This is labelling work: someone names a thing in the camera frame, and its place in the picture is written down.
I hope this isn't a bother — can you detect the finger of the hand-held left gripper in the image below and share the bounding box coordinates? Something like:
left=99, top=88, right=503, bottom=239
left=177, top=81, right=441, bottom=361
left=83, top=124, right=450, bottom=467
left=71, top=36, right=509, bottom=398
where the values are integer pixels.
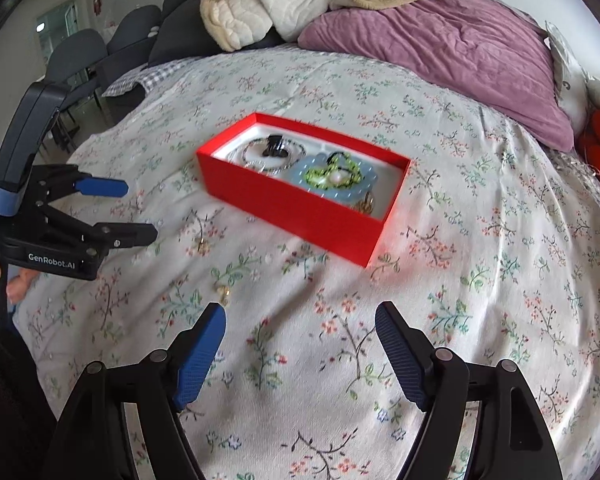
left=30, top=164, right=129, bottom=202
left=39, top=202, right=159, bottom=262

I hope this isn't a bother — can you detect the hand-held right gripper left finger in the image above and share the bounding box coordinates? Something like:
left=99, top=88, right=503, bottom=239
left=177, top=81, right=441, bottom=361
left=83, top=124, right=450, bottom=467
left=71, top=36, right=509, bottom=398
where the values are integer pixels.
left=45, top=302, right=228, bottom=480

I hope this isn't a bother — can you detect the glass door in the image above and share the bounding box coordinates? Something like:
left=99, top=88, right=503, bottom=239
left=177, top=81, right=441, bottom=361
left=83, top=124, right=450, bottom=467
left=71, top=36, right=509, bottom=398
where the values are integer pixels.
left=35, top=2, right=81, bottom=86

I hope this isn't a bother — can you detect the white pearl bracelet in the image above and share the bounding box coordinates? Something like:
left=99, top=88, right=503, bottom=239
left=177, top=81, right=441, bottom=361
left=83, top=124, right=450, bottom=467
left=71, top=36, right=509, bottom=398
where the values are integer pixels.
left=227, top=135, right=311, bottom=177

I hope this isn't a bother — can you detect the light blue bead bracelet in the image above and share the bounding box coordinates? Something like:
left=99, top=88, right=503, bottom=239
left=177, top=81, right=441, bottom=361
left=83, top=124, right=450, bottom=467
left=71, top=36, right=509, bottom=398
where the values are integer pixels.
left=286, top=152, right=381, bottom=206

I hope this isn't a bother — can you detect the green bead bracelet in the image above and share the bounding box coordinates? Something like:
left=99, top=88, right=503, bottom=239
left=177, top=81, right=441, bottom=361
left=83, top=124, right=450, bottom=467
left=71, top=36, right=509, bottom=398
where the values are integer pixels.
left=302, top=152, right=368, bottom=193

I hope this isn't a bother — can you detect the person's left hand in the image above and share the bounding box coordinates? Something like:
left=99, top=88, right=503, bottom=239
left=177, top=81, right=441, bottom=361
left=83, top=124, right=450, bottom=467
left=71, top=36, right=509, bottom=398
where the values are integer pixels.
left=0, top=251, right=40, bottom=305

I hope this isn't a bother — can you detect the red jewelry box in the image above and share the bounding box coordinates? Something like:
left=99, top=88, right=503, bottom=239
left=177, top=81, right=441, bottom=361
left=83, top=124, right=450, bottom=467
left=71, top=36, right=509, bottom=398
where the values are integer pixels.
left=196, top=112, right=413, bottom=268

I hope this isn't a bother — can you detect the white printed pillow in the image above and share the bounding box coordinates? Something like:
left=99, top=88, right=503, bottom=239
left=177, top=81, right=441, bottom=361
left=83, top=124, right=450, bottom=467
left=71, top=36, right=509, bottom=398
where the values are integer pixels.
left=545, top=21, right=593, bottom=136

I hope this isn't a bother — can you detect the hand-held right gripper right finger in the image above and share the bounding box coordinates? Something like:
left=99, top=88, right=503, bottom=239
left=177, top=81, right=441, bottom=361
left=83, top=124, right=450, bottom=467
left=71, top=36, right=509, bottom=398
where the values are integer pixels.
left=375, top=301, right=563, bottom=480

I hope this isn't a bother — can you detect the beige quilted blanket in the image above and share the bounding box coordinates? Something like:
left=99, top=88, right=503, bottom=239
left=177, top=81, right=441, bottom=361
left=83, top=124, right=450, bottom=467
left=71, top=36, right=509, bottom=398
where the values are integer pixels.
left=200, top=0, right=438, bottom=52

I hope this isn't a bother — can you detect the grey chair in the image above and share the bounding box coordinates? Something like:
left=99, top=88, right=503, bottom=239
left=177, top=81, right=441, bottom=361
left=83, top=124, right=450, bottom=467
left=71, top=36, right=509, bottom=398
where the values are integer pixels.
left=45, top=30, right=108, bottom=126
left=107, top=5, right=163, bottom=56

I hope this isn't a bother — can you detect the purple duvet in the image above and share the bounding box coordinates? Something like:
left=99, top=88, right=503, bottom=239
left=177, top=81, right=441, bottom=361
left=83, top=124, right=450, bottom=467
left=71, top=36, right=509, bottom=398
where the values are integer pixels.
left=297, top=0, right=576, bottom=153

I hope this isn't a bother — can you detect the grey checked sheet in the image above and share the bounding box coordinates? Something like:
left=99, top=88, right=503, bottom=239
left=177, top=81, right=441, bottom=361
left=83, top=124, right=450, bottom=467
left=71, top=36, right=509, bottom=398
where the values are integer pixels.
left=102, top=57, right=201, bottom=98

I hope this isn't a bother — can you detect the small dark jewelry piece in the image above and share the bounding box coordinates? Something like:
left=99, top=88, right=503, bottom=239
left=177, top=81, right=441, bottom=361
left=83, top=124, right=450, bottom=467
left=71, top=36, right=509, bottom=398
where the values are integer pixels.
left=260, top=134, right=293, bottom=158

